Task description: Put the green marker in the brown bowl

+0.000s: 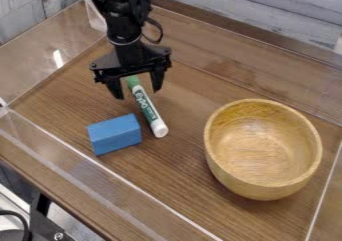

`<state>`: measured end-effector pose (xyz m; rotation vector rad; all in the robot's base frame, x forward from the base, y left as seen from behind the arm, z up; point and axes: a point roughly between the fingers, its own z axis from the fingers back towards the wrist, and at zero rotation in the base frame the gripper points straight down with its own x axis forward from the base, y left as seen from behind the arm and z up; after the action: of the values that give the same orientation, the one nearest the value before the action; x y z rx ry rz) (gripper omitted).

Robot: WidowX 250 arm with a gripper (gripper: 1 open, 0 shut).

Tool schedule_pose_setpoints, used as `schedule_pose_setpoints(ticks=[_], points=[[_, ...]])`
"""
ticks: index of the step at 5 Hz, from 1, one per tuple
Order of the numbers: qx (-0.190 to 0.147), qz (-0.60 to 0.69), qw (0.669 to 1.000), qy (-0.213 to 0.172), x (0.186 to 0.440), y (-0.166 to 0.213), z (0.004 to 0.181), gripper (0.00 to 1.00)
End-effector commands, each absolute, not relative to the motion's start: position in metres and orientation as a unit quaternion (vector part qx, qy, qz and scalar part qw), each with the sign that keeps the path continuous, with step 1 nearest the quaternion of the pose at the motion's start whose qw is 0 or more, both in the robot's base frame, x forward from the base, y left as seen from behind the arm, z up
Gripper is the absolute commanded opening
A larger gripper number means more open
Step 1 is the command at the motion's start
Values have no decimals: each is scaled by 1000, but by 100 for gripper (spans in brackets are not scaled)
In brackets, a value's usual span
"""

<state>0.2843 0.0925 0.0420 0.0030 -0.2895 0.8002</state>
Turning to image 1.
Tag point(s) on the clear acrylic tray wall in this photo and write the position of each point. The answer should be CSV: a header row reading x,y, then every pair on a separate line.
x,y
153,192

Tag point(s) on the blue rectangular block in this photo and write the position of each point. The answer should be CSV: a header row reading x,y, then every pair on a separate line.
x,y
114,134

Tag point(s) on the black table leg bracket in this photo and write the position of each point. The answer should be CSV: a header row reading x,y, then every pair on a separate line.
x,y
45,229

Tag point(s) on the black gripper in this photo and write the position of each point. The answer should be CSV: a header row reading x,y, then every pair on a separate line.
x,y
130,60

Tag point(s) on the green Expo marker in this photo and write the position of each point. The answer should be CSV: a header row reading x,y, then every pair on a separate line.
x,y
146,105

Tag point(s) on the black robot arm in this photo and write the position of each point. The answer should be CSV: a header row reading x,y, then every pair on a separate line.
x,y
136,34

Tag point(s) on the brown wooden bowl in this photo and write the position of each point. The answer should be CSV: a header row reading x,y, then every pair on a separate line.
x,y
264,148

